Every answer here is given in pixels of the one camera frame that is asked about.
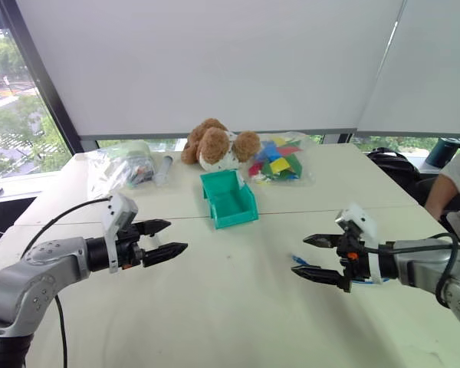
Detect dark green bottle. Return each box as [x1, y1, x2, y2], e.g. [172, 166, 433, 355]
[428, 136, 460, 169]

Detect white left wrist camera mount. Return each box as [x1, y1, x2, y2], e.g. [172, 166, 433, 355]
[100, 192, 140, 274]

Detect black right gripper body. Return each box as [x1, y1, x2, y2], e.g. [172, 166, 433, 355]
[336, 225, 372, 294]

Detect wide white roller blind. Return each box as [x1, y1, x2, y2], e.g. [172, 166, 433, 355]
[14, 0, 408, 141]

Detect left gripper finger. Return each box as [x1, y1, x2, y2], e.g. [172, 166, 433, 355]
[142, 241, 189, 268]
[132, 218, 173, 238]

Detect narrow white roller blind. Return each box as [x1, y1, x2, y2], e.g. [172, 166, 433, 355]
[353, 0, 460, 140]

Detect clear bag of small parts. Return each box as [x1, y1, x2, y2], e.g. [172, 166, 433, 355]
[87, 140, 156, 192]

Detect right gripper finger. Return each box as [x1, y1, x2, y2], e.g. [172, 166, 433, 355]
[290, 266, 347, 289]
[302, 233, 344, 249]

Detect black side desk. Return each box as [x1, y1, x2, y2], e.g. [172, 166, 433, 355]
[0, 196, 38, 257]

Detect black window frame post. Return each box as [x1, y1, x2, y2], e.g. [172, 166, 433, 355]
[0, 0, 100, 155]

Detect bag of colourful flat pieces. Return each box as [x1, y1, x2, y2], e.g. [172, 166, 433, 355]
[246, 130, 316, 188]

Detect brown and white plush dog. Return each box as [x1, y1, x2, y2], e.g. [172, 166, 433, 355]
[180, 117, 262, 173]

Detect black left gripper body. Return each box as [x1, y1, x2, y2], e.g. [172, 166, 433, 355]
[113, 224, 155, 270]

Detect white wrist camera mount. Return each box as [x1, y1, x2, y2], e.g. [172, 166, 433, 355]
[334, 203, 382, 285]
[100, 192, 140, 274]

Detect black backpack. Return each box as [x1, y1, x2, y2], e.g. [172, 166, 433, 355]
[365, 146, 439, 209]

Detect green plastic bin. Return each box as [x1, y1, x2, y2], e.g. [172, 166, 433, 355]
[199, 169, 260, 231]

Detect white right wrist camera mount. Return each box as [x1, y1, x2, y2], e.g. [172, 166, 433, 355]
[334, 203, 382, 285]

